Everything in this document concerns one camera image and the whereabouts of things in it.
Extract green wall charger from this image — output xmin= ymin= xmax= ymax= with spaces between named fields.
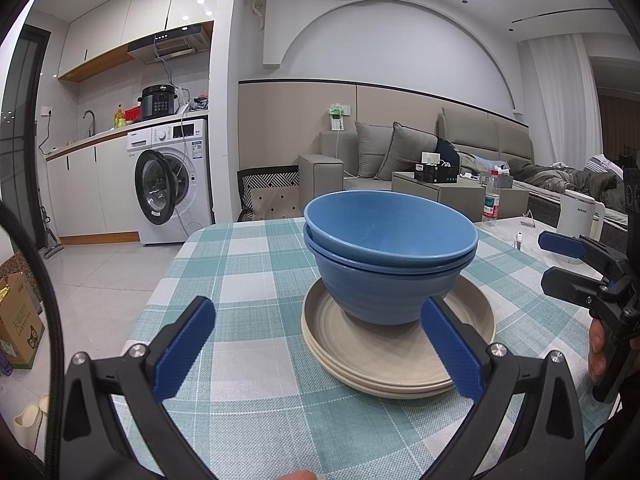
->
xmin=327 ymin=103 xmax=351 ymax=132

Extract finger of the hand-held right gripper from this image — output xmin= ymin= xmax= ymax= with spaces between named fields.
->
xmin=542 ymin=267 xmax=624 ymax=311
xmin=538 ymin=232 xmax=629 ymax=282

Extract range hood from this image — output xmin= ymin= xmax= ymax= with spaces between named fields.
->
xmin=127 ymin=22 xmax=215 ymax=65

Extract clear water bottle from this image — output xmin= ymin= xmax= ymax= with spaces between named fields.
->
xmin=480 ymin=168 xmax=502 ymax=224

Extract white sheer curtain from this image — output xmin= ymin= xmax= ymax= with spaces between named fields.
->
xmin=527 ymin=32 xmax=602 ymax=172

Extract black cable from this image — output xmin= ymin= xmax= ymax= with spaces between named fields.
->
xmin=0 ymin=200 xmax=66 ymax=480

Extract cardboard box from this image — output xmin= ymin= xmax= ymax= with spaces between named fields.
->
xmin=0 ymin=272 xmax=46 ymax=371

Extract white kitchen base cabinets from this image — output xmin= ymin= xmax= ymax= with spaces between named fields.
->
xmin=46 ymin=132 xmax=142 ymax=247

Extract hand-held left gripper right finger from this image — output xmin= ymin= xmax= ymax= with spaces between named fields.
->
xmin=420 ymin=296 xmax=586 ymax=480

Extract white washing machine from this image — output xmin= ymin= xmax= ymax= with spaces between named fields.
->
xmin=125 ymin=116 xmax=215 ymax=247

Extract dark grey bedding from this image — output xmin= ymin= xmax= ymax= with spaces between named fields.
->
xmin=509 ymin=154 xmax=632 ymax=212

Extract white electric kettle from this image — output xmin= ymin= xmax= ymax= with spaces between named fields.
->
xmin=556 ymin=193 xmax=606 ymax=265

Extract person's right hand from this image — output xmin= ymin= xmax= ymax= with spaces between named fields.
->
xmin=587 ymin=318 xmax=609 ymax=384

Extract light blue bowl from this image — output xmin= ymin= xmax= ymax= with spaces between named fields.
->
xmin=303 ymin=190 xmax=480 ymax=268

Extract grey floor mop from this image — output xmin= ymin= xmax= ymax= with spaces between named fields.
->
xmin=39 ymin=207 xmax=65 ymax=260

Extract black box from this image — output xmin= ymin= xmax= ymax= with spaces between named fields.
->
xmin=413 ymin=163 xmax=460 ymax=185

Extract black pressure cooker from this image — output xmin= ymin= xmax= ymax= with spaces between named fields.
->
xmin=137 ymin=85 xmax=180 ymax=121

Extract grey side cabinet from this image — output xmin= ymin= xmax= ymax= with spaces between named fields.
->
xmin=391 ymin=170 xmax=531 ymax=221

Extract dark navy cushion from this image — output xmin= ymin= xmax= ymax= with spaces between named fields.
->
xmin=434 ymin=137 xmax=461 ymax=171

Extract dark blue bowl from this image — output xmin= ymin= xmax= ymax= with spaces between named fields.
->
xmin=304 ymin=222 xmax=477 ymax=327

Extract white wall cabinets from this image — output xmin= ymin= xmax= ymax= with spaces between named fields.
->
xmin=57 ymin=0 xmax=222 ymax=84

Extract teal checked tablecloth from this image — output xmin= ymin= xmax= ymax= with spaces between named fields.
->
xmin=107 ymin=217 xmax=626 ymax=480

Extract black framed glass door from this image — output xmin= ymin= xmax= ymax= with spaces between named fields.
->
xmin=0 ymin=27 xmax=52 ymax=261

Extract grey sofa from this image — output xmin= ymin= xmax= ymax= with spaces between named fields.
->
xmin=298 ymin=105 xmax=534 ymax=211

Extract grey cushion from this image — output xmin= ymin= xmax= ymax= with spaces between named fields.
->
xmin=355 ymin=120 xmax=397 ymax=180
xmin=375 ymin=122 xmax=439 ymax=183

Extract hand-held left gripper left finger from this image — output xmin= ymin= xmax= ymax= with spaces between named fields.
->
xmin=60 ymin=296 xmax=216 ymax=480

